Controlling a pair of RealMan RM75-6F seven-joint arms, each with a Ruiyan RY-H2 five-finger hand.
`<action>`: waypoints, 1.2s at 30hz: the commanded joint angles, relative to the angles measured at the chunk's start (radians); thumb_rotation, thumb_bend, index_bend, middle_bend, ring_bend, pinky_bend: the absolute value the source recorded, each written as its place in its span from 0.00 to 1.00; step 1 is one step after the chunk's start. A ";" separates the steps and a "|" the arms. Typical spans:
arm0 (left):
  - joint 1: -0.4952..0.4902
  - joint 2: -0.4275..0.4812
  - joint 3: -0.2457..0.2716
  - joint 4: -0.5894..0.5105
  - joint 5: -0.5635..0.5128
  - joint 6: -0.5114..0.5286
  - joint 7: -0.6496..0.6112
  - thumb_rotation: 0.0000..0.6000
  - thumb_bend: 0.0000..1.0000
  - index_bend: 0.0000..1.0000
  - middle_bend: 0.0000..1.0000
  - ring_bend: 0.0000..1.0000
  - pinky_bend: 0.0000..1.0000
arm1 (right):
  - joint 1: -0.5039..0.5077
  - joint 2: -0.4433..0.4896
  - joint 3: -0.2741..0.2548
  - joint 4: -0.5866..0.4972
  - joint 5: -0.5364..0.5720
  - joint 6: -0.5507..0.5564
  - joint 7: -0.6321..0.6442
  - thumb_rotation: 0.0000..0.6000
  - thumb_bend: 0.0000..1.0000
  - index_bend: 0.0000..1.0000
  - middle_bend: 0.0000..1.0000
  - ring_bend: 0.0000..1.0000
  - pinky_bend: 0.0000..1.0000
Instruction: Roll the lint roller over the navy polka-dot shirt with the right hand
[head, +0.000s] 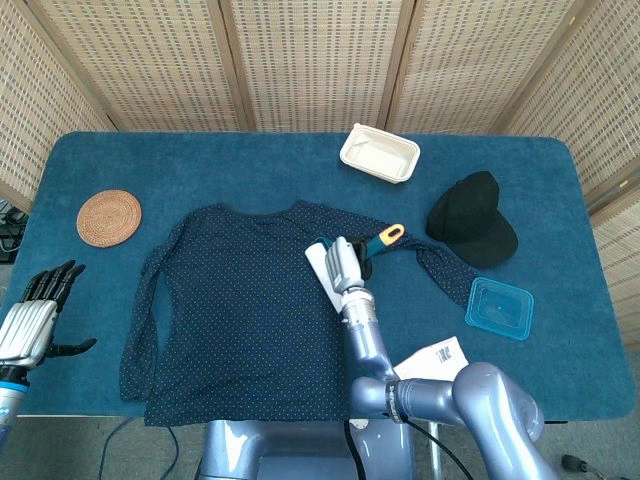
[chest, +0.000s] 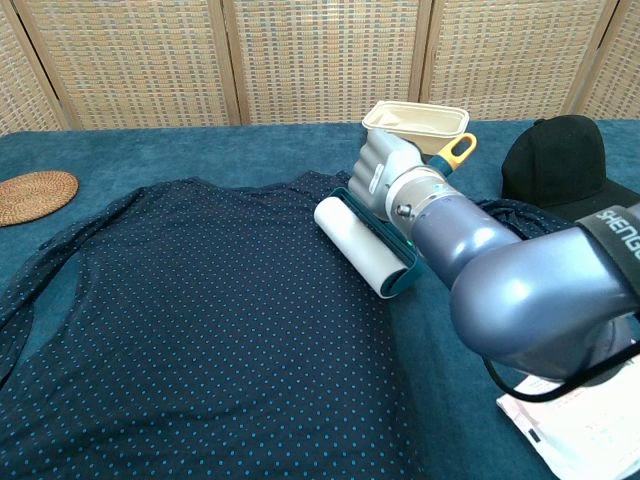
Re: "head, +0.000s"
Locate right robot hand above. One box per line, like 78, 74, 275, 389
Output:
324, 236, 374, 297

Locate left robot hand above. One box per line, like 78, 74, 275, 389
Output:
0, 259, 99, 372

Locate teal orange handled tool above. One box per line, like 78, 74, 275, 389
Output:
304, 223, 406, 311

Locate navy polka dot shirt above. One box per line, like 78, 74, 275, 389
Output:
118, 199, 484, 427

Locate cream plastic food container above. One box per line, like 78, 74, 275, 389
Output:
338, 122, 422, 185

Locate round woven rattan coaster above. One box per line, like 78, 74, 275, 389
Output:
76, 189, 143, 249

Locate blue plush table cover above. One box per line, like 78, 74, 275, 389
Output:
12, 130, 632, 420

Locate black baseball cap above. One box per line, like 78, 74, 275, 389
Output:
425, 170, 519, 269

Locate blue transparent container lid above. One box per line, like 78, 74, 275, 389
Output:
464, 277, 535, 342

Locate blue-grey robot torso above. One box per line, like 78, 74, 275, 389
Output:
197, 418, 361, 480

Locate woven bamboo screen panel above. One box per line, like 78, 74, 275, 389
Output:
0, 0, 119, 211
587, 174, 640, 351
219, 0, 417, 134
24, 0, 257, 134
504, 0, 640, 211
384, 0, 599, 135

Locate metal table leg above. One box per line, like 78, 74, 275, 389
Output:
428, 422, 445, 480

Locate black floor object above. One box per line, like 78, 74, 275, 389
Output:
559, 452, 602, 474

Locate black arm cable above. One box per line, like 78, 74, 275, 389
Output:
397, 413, 474, 480

